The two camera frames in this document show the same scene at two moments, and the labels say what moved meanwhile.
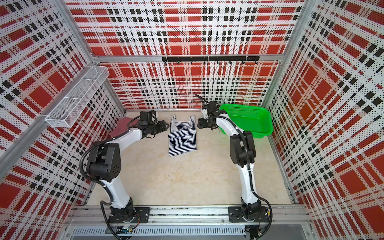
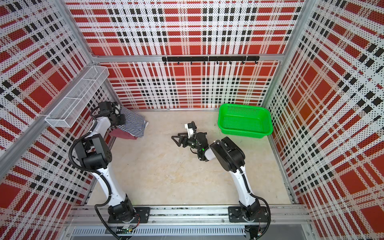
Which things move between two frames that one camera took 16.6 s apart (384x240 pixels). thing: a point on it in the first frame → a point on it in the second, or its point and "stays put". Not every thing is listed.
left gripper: x=163 y=126 → x=122 y=120
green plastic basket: x=256 y=119 stays put
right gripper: x=201 y=123 → x=183 y=138
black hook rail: x=211 y=58 stays put
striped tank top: x=182 y=136 → x=135 y=123
